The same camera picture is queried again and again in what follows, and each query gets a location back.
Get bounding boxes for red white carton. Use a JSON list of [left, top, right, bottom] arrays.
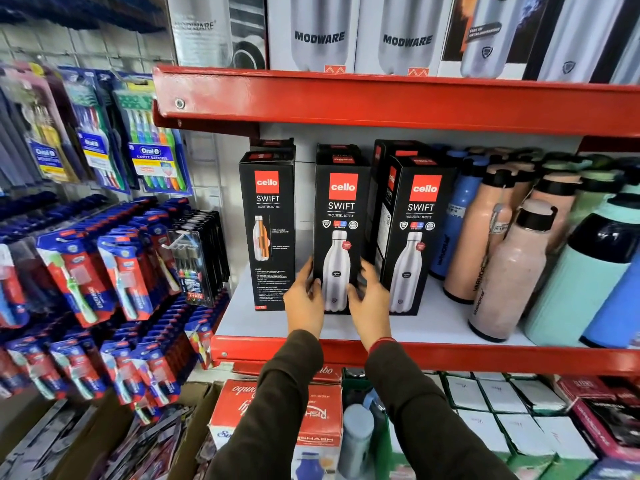
[[207, 378, 344, 466]]

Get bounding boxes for person's right hand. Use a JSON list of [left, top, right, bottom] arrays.
[[347, 259, 394, 352]]

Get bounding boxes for dark silver bottle box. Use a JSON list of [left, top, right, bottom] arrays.
[[522, 0, 640, 86], [437, 0, 547, 81]]

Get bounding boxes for pink speckled bottle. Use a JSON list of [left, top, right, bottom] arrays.
[[468, 199, 559, 343]]

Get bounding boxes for person's left hand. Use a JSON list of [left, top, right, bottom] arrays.
[[283, 256, 326, 341]]

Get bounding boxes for grey cookware box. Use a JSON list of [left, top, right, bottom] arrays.
[[165, 0, 269, 70]]

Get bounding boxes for rows of red blue toothbrush packets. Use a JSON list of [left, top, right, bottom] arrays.
[[0, 195, 232, 426]]

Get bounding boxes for person's right forearm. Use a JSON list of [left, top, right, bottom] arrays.
[[364, 341, 519, 480]]

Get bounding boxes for group of white green boxes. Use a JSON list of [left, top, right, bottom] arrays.
[[424, 371, 599, 480]]

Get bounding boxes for peach steel bottle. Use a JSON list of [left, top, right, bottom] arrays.
[[529, 172, 582, 255], [442, 165, 517, 305]]

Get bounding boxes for mint green bottle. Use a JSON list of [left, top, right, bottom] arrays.
[[523, 193, 640, 348]]

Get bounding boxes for row of dark blue packets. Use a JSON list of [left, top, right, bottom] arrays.
[[0, 0, 167, 34]]

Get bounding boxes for person's left forearm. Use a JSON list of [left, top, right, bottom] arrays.
[[204, 329, 325, 480]]

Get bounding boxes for green toothbrush multipack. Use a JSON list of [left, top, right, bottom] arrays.
[[112, 76, 194, 196]]

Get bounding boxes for maroon boxes stack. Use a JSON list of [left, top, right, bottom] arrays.
[[554, 375, 640, 464]]

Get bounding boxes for row of black toothbrush packs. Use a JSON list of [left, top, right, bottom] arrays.
[[166, 210, 232, 309]]

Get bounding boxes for black bottle box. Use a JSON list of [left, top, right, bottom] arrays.
[[249, 138, 296, 155], [380, 155, 456, 317], [313, 144, 371, 315], [238, 150, 296, 312], [366, 139, 432, 266]]

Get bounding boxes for white bottle box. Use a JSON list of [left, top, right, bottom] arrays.
[[353, 0, 457, 77], [266, 0, 362, 74]]

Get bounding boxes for pink toothbrush multipack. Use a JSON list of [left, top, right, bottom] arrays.
[[0, 61, 82, 184]]

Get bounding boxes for grey bottle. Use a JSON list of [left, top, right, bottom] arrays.
[[337, 403, 376, 480]]

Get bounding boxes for light blue bottle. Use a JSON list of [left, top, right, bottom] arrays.
[[579, 275, 640, 350]]

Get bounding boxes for blue steel bottle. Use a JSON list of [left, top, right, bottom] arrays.
[[428, 155, 490, 282]]

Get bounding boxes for red metal shelf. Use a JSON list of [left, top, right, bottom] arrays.
[[152, 65, 640, 139], [210, 335, 640, 378]]

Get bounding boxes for blue toothbrush multipack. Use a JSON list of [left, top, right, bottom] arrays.
[[56, 65, 132, 194]]

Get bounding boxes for row of capped bottles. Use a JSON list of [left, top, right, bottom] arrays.
[[440, 144, 640, 230]]

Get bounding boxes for white wire grid panel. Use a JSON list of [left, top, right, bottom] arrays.
[[0, 20, 223, 220]]

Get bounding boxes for brown cardboard box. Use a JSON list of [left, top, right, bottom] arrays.
[[47, 381, 224, 480]]

